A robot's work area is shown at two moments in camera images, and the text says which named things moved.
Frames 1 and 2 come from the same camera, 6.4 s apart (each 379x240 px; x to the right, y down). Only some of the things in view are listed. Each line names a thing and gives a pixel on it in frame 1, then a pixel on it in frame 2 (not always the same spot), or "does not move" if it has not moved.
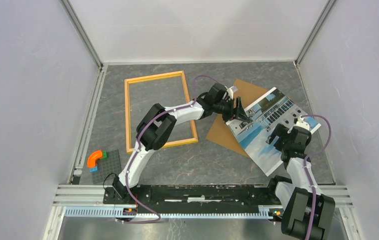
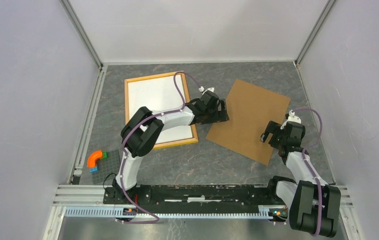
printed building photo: x=272 y=110 to x=160 y=94
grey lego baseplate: x=106 y=166 does not move
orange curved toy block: x=93 y=157 does not move
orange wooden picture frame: x=152 y=77 does not move
